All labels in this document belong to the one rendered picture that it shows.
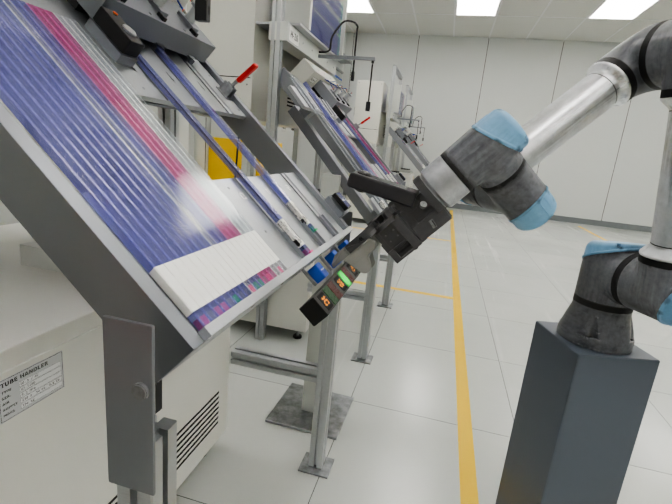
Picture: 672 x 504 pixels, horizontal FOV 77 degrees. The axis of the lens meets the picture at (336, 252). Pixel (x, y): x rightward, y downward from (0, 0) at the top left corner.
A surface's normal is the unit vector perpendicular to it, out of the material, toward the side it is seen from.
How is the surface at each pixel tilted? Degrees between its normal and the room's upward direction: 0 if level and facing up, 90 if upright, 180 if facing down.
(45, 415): 90
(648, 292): 99
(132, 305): 90
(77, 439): 90
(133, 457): 90
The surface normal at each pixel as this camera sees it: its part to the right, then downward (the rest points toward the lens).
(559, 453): 0.04, 0.24
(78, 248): -0.25, 0.21
